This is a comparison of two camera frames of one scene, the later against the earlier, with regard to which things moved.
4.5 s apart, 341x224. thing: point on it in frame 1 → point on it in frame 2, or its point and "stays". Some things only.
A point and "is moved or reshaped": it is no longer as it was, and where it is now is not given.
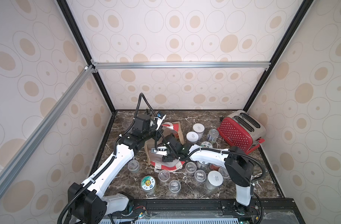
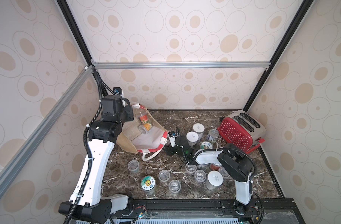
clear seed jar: (212, 135) stays
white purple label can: (192, 136) stays
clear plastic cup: (133, 166) stays
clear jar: (174, 186) stays
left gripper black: (158, 135) → (130, 109)
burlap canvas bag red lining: (173, 129) is moved or reshaped
